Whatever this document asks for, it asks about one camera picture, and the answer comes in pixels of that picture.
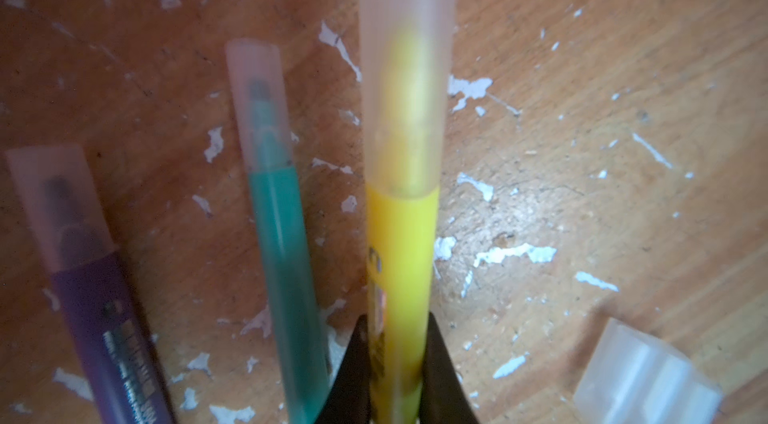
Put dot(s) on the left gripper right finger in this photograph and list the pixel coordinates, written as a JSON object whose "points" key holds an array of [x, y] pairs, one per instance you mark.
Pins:
{"points": [[443, 400]]}

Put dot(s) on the clear pen cap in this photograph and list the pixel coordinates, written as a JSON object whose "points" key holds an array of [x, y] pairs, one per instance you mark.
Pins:
{"points": [[634, 377], [59, 197], [406, 49], [258, 92]]}

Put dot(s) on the purple marker pen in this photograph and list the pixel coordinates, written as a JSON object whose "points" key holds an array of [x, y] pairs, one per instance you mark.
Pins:
{"points": [[111, 343]]}

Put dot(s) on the yellow marker pen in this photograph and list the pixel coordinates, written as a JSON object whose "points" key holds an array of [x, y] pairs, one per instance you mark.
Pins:
{"points": [[400, 233]]}

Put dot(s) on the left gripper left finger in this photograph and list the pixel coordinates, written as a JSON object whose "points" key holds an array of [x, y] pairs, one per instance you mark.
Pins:
{"points": [[349, 397]]}

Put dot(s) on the green marker pen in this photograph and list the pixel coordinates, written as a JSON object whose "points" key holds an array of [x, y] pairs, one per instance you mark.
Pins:
{"points": [[293, 306]]}

